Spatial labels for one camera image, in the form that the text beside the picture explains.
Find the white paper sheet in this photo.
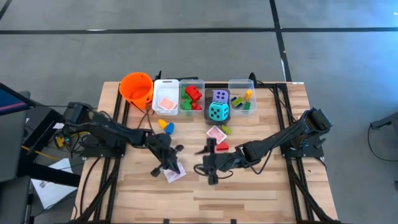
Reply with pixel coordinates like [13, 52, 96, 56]
[30, 157, 78, 210]

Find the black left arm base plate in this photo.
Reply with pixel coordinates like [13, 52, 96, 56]
[81, 136, 127, 159]

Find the black floor cable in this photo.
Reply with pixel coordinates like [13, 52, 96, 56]
[367, 123, 398, 163]

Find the teal foam die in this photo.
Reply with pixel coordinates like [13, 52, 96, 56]
[208, 101, 230, 121]

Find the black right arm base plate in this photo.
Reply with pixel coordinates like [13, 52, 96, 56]
[278, 133, 325, 159]

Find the playing card box pink print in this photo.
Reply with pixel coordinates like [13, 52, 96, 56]
[163, 161, 187, 184]

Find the playing card box red print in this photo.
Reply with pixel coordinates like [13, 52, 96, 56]
[158, 97, 177, 111]

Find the orange pumpkin bucket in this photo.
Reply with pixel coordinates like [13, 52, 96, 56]
[119, 72, 155, 114]

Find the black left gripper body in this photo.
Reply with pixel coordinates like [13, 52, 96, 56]
[146, 133, 182, 174]

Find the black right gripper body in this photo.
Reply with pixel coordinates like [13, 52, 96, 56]
[201, 149, 249, 175]

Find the black side stand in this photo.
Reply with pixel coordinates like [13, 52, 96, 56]
[0, 90, 82, 224]

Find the white plastic bin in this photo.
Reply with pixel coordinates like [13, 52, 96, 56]
[151, 79, 180, 116]

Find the black aluminium rig frame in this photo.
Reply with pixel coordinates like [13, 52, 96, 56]
[70, 74, 343, 224]

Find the grey plastic bin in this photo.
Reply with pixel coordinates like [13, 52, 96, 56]
[204, 87, 231, 125]

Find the yellow electronic device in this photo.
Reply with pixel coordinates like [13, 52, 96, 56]
[55, 134, 72, 149]

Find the large red multi-stud block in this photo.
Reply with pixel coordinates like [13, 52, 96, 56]
[185, 85, 203, 103]

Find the purple foam die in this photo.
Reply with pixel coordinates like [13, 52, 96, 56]
[212, 89, 229, 104]

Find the dark computer monitor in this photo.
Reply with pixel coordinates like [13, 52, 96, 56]
[0, 82, 37, 116]

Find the playing card box red back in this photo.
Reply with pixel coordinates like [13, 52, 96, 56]
[206, 124, 228, 145]

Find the clear plastic bin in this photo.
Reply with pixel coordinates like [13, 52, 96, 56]
[178, 78, 206, 116]
[228, 78, 257, 116]

